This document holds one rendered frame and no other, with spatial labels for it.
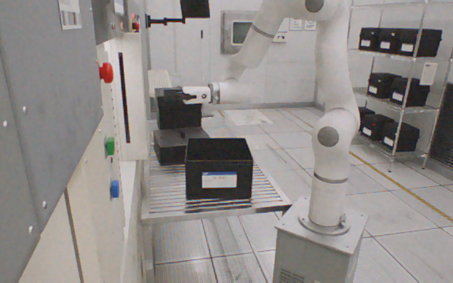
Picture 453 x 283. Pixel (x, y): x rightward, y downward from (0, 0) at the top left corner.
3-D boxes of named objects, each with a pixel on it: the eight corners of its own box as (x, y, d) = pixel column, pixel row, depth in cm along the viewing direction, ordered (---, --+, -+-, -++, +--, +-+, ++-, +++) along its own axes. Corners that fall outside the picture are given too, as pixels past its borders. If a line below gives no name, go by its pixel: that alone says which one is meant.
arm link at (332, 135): (351, 173, 116) (362, 108, 108) (338, 194, 102) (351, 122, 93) (318, 165, 122) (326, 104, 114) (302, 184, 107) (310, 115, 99)
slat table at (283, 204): (278, 336, 159) (292, 203, 132) (153, 359, 147) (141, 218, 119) (224, 203, 277) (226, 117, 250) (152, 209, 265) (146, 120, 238)
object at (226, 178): (185, 200, 133) (184, 161, 127) (188, 170, 159) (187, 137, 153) (252, 198, 135) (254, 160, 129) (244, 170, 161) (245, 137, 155)
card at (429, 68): (433, 86, 314) (440, 57, 305) (419, 86, 311) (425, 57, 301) (431, 85, 317) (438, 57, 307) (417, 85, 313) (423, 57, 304)
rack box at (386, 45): (373, 51, 369) (378, 27, 360) (395, 51, 374) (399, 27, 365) (391, 53, 342) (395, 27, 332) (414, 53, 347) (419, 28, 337)
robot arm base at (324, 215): (355, 216, 124) (363, 172, 117) (342, 241, 109) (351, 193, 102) (307, 201, 133) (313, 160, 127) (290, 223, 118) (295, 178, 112)
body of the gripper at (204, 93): (215, 106, 121) (184, 107, 119) (210, 100, 130) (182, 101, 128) (215, 86, 118) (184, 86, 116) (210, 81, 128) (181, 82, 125)
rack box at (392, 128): (377, 143, 372) (381, 121, 363) (399, 142, 377) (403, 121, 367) (394, 152, 344) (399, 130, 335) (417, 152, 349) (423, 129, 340)
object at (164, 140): (215, 159, 172) (216, 137, 168) (160, 166, 163) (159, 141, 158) (201, 141, 198) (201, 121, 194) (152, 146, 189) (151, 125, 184)
